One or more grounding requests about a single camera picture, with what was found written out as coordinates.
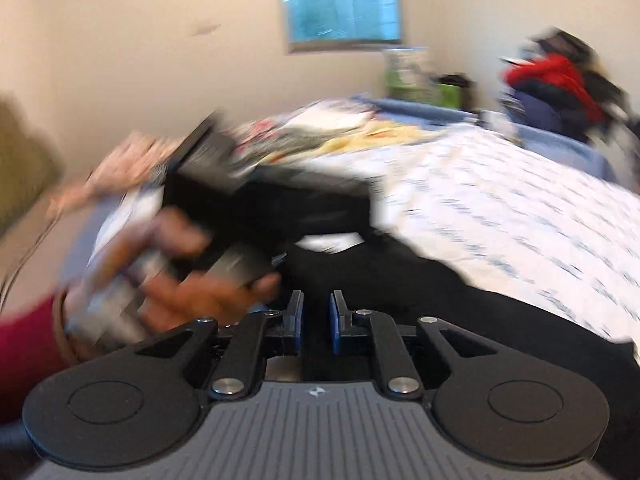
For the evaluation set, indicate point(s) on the black pants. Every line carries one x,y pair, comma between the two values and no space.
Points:
400,280

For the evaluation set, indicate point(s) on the person's left hand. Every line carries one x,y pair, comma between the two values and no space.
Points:
200,300

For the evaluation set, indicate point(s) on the white script-printed blanket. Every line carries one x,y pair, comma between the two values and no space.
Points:
500,220

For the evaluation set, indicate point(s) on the pile of clothes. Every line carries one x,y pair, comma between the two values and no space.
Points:
580,85

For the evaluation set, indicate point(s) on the red garment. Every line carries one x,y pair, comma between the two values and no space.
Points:
555,80

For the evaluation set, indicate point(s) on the white floral cloth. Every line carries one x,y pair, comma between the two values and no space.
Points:
125,160

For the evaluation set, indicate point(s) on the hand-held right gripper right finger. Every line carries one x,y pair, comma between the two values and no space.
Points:
334,321

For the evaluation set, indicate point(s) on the blue bed sheet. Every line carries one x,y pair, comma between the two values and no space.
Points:
550,141

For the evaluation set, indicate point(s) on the dark bag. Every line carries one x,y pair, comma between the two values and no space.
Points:
452,81

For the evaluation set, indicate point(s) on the green plastic chair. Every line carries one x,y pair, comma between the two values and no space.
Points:
447,94

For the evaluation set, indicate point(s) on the yellow cloth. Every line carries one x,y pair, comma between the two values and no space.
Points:
380,136

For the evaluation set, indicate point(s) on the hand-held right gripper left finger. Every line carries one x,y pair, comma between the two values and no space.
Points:
298,321

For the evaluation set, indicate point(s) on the window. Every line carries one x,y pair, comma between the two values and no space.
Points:
340,0

